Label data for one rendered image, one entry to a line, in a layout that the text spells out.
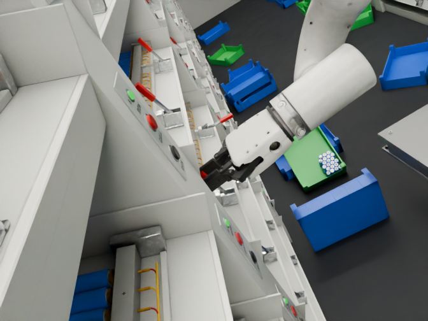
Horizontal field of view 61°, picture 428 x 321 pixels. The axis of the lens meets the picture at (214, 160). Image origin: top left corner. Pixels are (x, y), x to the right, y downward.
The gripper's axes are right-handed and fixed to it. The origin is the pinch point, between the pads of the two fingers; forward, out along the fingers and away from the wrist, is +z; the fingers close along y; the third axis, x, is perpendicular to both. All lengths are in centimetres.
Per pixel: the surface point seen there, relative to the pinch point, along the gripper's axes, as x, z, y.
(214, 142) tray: -7.6, 0.8, 22.4
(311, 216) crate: -62, -2, 36
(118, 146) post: 24.7, -4.1, -25.3
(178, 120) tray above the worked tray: 12.8, -3.2, -0.9
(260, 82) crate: -72, -16, 163
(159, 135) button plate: 21.1, -5.9, -20.8
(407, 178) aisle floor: -87, -39, 48
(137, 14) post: 23, -3, 45
